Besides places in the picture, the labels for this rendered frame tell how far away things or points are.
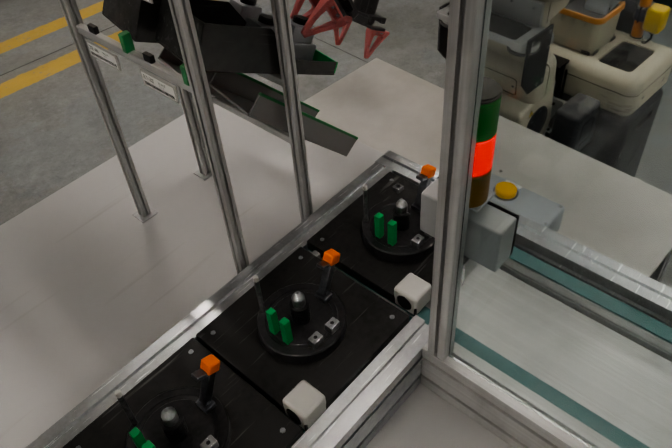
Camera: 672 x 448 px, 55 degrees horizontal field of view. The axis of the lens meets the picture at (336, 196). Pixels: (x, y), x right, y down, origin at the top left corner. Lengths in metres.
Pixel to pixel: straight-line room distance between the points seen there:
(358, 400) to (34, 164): 2.47
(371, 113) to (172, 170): 0.50
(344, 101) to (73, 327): 0.84
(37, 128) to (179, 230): 2.14
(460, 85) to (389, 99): 1.01
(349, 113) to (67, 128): 2.01
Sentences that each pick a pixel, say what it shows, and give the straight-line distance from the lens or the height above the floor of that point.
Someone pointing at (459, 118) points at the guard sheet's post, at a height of 1.40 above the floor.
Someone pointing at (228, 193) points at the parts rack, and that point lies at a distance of 1.07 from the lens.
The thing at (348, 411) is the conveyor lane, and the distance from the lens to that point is 0.98.
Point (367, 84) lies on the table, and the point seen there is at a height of 0.86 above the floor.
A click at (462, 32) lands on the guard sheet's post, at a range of 0.65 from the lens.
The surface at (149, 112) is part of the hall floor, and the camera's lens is 3.33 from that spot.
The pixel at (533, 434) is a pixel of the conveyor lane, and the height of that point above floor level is 0.93.
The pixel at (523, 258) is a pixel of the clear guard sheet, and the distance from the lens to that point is 0.78.
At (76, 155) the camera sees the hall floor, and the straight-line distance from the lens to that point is 3.20.
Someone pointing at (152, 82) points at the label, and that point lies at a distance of 1.04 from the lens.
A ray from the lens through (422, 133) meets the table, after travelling 1.56.
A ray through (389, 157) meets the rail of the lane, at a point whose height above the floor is 0.96.
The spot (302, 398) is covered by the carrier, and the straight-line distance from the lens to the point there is 0.95.
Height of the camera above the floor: 1.81
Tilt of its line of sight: 43 degrees down
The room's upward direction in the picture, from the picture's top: 5 degrees counter-clockwise
